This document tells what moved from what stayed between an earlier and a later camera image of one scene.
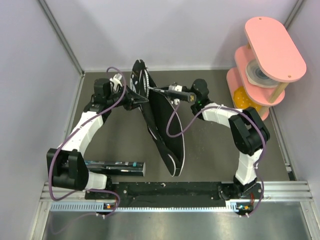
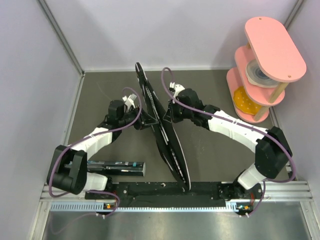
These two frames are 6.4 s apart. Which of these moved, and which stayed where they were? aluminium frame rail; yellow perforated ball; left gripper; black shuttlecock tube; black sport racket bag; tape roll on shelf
Moved: left gripper; black sport racket bag
Stayed: yellow perforated ball; aluminium frame rail; black shuttlecock tube; tape roll on shelf
